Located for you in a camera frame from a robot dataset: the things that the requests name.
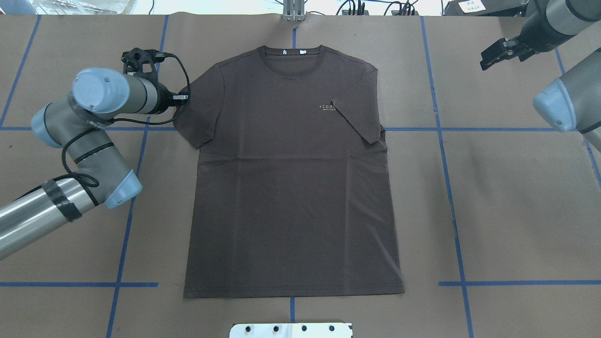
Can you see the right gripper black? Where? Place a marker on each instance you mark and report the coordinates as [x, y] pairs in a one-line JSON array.
[[531, 38]]

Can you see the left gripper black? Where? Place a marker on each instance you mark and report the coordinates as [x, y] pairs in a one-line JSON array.
[[164, 99]]

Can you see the brown t-shirt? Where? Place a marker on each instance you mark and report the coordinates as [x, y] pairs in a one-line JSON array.
[[292, 197]]

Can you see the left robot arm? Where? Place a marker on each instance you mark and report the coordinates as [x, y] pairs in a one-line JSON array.
[[96, 172]]

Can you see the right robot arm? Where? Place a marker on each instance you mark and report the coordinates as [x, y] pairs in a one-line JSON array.
[[572, 101]]

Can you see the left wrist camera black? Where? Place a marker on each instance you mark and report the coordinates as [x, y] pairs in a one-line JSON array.
[[143, 60]]

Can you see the aluminium frame post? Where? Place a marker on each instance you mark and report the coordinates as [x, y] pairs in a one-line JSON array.
[[293, 10]]

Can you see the white camera mast with base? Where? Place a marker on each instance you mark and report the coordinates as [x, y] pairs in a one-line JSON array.
[[292, 330]]

